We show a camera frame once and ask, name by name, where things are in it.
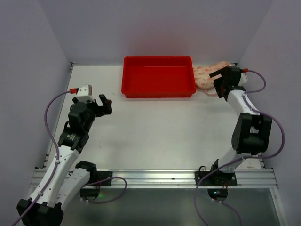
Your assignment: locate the floral mesh laundry bag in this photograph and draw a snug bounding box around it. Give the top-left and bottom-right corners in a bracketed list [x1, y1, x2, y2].
[193, 61, 234, 97]

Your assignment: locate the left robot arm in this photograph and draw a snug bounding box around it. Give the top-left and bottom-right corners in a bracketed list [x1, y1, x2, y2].
[17, 94, 112, 226]

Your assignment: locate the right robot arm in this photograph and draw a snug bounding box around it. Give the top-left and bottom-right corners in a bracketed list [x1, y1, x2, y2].
[209, 66, 272, 174]

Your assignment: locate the red plastic tray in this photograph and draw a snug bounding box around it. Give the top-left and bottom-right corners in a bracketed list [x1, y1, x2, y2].
[121, 56, 196, 98]

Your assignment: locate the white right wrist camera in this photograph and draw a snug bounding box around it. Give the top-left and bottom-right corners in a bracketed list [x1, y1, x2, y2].
[239, 68, 249, 85]

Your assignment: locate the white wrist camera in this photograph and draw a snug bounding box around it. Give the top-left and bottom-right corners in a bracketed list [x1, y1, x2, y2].
[69, 84, 92, 103]
[239, 68, 249, 85]

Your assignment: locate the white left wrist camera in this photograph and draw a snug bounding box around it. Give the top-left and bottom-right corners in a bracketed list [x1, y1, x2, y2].
[69, 84, 92, 103]

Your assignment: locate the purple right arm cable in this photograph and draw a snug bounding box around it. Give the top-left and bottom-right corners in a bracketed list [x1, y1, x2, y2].
[193, 69, 286, 226]

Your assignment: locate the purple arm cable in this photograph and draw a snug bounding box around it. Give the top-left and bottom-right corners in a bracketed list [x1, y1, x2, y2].
[9, 89, 127, 226]
[193, 69, 286, 226]

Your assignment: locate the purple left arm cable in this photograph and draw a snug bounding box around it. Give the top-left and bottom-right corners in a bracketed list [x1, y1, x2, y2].
[9, 89, 127, 226]

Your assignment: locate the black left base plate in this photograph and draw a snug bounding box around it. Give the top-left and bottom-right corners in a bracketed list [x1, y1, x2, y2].
[96, 171, 113, 186]

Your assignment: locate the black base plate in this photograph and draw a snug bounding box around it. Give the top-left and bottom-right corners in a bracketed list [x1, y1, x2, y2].
[96, 171, 113, 186]
[194, 170, 238, 186]

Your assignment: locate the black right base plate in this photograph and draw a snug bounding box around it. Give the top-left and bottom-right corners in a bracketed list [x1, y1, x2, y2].
[194, 170, 238, 186]

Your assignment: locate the aluminium mounting rail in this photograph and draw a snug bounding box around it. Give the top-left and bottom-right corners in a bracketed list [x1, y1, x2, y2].
[32, 168, 276, 189]

